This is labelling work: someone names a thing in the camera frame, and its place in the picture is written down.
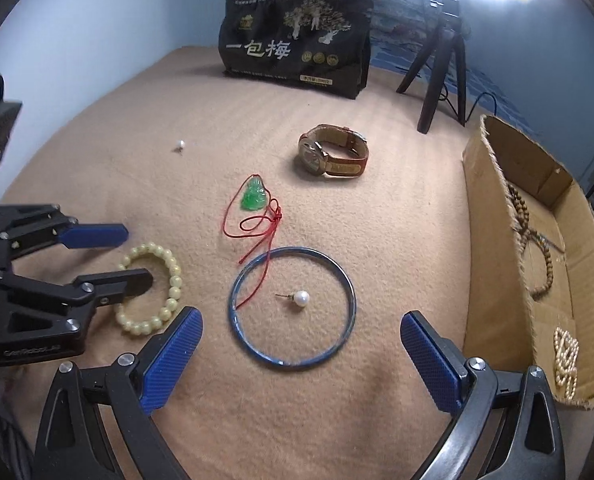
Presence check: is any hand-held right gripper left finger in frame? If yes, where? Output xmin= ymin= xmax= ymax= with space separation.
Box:
xmin=32 ymin=306 xmax=204 ymax=480

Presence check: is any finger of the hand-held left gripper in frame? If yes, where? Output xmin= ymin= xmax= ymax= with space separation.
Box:
xmin=0 ymin=203 xmax=130 ymax=274
xmin=0 ymin=268 xmax=154 ymax=347

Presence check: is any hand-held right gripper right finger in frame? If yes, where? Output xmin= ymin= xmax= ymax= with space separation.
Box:
xmin=400 ymin=310 xmax=568 ymax=480

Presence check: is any yellow bead bracelet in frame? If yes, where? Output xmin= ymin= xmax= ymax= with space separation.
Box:
xmin=115 ymin=242 xmax=184 ymax=337

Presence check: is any cardboard box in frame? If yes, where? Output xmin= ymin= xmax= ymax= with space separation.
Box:
xmin=461 ymin=114 xmax=594 ymax=411

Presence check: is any blue bangle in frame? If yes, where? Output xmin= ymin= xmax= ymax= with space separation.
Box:
xmin=228 ymin=246 xmax=357 ymax=372

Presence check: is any tan blanket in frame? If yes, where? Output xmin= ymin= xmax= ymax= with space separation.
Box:
xmin=0 ymin=45 xmax=530 ymax=480

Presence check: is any brown leather wristwatch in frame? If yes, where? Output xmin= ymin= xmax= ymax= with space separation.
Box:
xmin=297 ymin=124 xmax=369 ymax=179

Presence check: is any black snack bag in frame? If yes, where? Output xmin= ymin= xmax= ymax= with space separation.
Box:
xmin=218 ymin=0 xmax=376 ymax=100

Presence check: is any black tripod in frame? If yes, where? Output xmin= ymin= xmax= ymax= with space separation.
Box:
xmin=396 ymin=0 xmax=468 ymax=135

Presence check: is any blue printed cloth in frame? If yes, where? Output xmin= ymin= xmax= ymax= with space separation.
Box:
xmin=297 ymin=0 xmax=524 ymax=127

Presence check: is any pearl bracelet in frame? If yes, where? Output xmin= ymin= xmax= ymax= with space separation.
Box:
xmin=552 ymin=327 xmax=581 ymax=402

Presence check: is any brown wooden bead string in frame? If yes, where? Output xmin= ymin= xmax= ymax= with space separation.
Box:
xmin=506 ymin=183 xmax=569 ymax=302

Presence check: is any green jade pendant red cord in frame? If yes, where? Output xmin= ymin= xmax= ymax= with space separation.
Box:
xmin=222 ymin=173 xmax=284 ymax=311

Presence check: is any black cable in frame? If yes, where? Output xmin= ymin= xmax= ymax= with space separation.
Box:
xmin=439 ymin=82 xmax=501 ymax=122

